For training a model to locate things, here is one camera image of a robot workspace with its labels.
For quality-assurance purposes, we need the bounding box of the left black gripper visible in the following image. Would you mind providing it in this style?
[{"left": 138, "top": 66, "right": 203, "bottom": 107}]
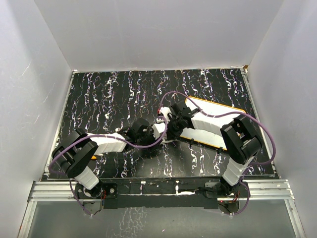
[{"left": 136, "top": 125, "right": 161, "bottom": 152}]

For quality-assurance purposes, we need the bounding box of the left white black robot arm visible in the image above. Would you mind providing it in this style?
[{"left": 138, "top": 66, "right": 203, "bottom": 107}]
[{"left": 49, "top": 118, "right": 166, "bottom": 198}]

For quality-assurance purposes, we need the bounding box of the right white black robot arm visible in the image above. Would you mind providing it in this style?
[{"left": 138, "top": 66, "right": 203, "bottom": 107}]
[{"left": 158, "top": 99, "right": 263, "bottom": 197}]

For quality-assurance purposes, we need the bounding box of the orange framed whiteboard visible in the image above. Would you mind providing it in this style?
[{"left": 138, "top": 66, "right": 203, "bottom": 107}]
[{"left": 180, "top": 97, "right": 245, "bottom": 150}]

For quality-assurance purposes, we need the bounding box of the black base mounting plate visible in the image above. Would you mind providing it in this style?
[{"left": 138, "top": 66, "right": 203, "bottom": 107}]
[{"left": 75, "top": 177, "right": 250, "bottom": 211}]

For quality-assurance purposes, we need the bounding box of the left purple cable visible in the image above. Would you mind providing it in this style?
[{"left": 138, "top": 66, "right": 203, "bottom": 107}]
[{"left": 48, "top": 115, "right": 168, "bottom": 219}]

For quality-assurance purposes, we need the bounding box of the purple cable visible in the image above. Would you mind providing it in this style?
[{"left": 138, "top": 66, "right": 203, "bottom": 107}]
[
  {"left": 159, "top": 91, "right": 277, "bottom": 218},
  {"left": 48, "top": 115, "right": 168, "bottom": 219}
]

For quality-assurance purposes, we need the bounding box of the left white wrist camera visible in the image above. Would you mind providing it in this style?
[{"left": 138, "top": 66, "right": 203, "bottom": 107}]
[{"left": 152, "top": 117, "right": 166, "bottom": 139}]

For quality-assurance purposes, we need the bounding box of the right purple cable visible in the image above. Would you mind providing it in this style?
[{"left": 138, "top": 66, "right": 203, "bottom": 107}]
[{"left": 159, "top": 91, "right": 277, "bottom": 218}]

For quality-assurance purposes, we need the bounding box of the aluminium frame rail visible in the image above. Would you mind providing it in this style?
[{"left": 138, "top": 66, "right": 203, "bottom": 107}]
[{"left": 28, "top": 179, "right": 295, "bottom": 202}]

